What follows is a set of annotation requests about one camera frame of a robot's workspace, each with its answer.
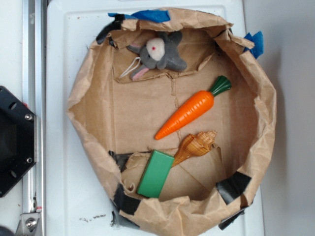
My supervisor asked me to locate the orange plastic carrot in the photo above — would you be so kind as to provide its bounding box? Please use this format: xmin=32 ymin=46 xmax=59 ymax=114
xmin=155 ymin=76 xmax=232 ymax=140

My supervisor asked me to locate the aluminum extrusion rail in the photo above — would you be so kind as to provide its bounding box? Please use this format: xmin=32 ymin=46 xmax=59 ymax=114
xmin=16 ymin=0 xmax=48 ymax=236

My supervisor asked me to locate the gray plush bunny toy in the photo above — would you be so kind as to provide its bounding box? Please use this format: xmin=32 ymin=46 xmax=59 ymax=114
xmin=120 ymin=31 xmax=187 ymax=81

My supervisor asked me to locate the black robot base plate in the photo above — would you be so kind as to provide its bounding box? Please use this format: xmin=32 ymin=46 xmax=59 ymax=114
xmin=0 ymin=86 xmax=35 ymax=197

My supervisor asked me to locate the green rectangular block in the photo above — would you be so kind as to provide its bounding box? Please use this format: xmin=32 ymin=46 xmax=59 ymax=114
xmin=137 ymin=150 xmax=174 ymax=198

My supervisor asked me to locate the white plastic tray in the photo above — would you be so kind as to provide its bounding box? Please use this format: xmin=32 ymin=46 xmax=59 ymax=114
xmin=45 ymin=0 xmax=264 ymax=236

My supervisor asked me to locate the brown paper bag tray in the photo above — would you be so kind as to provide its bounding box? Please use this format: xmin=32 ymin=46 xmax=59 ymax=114
xmin=67 ymin=8 xmax=277 ymax=236

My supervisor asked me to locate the brown plastic conch shell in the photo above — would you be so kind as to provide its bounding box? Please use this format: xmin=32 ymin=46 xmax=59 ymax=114
xmin=172 ymin=130 xmax=217 ymax=167

